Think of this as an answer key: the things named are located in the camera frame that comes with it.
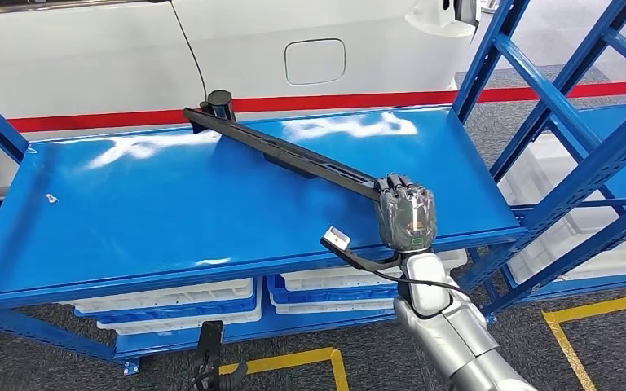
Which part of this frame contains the blue plastic crate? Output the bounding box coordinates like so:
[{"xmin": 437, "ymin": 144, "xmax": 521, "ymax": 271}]
[
  {"xmin": 266, "ymin": 274, "xmax": 399, "ymax": 307},
  {"xmin": 73, "ymin": 293, "xmax": 260, "ymax": 326}
]

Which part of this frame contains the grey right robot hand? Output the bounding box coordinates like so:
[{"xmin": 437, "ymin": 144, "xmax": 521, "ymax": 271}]
[{"xmin": 373, "ymin": 172, "xmax": 439, "ymax": 253}]

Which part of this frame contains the yellow floor tape square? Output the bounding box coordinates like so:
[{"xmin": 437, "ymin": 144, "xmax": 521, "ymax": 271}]
[
  {"xmin": 541, "ymin": 290, "xmax": 626, "ymax": 391},
  {"xmin": 218, "ymin": 348, "xmax": 350, "ymax": 391}
]

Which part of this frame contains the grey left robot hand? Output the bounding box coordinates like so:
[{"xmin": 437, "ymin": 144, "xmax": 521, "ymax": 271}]
[{"xmin": 219, "ymin": 361, "xmax": 249, "ymax": 385}]

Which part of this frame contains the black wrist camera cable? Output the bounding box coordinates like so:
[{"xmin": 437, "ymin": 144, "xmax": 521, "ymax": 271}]
[{"xmin": 372, "ymin": 270, "xmax": 474, "ymax": 303}]

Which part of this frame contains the black cylindrical post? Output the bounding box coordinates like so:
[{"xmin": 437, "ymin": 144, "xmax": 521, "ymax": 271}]
[{"xmin": 199, "ymin": 90, "xmax": 237, "ymax": 124}]

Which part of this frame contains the white car body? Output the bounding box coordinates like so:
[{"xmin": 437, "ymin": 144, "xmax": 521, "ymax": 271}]
[{"xmin": 0, "ymin": 0, "xmax": 484, "ymax": 130}]

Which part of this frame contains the blue metal shelf rack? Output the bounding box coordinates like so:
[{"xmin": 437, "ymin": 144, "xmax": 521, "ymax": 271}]
[
  {"xmin": 0, "ymin": 0, "xmax": 626, "ymax": 377},
  {"xmin": 480, "ymin": 0, "xmax": 626, "ymax": 319}
]

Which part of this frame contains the long black plastic part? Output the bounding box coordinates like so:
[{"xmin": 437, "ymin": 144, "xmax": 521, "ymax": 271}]
[{"xmin": 182, "ymin": 107, "xmax": 395, "ymax": 204}]

